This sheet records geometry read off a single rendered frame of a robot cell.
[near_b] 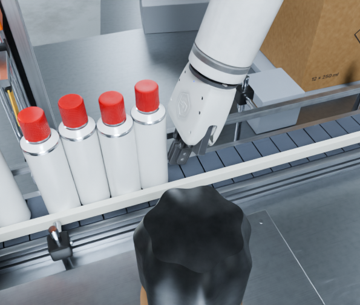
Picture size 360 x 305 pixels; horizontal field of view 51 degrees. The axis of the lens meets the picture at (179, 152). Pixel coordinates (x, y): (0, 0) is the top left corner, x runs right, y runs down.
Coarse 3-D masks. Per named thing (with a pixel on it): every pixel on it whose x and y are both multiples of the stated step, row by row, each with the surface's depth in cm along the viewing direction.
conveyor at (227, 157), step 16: (304, 128) 75; (320, 128) 75; (336, 128) 75; (352, 128) 75; (240, 144) 72; (256, 144) 72; (272, 144) 72; (288, 144) 72; (304, 144) 72; (192, 160) 69; (208, 160) 69; (224, 160) 69; (240, 160) 69; (304, 160) 69; (176, 176) 66; (240, 176) 66; (256, 176) 67; (32, 208) 62; (128, 208) 62; (144, 208) 62; (80, 224) 59; (16, 240) 57
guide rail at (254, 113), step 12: (312, 96) 69; (324, 96) 69; (336, 96) 71; (264, 108) 67; (276, 108) 67; (288, 108) 68; (228, 120) 65; (240, 120) 66; (168, 132) 62; (12, 168) 57; (24, 168) 57
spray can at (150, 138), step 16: (144, 80) 52; (144, 96) 50; (144, 112) 52; (160, 112) 53; (144, 128) 53; (160, 128) 54; (144, 144) 55; (160, 144) 56; (144, 160) 58; (160, 160) 58; (144, 176) 61; (160, 176) 61
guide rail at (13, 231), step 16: (320, 144) 67; (336, 144) 68; (352, 144) 70; (256, 160) 64; (272, 160) 65; (288, 160) 66; (192, 176) 62; (208, 176) 62; (224, 176) 63; (144, 192) 59; (160, 192) 60; (80, 208) 57; (96, 208) 57; (112, 208) 59; (16, 224) 55; (32, 224) 55; (48, 224) 56; (64, 224) 57; (0, 240) 55
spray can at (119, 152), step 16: (112, 96) 49; (112, 112) 49; (112, 128) 50; (128, 128) 51; (112, 144) 52; (128, 144) 53; (112, 160) 54; (128, 160) 55; (112, 176) 57; (128, 176) 57; (112, 192) 60; (128, 192) 59
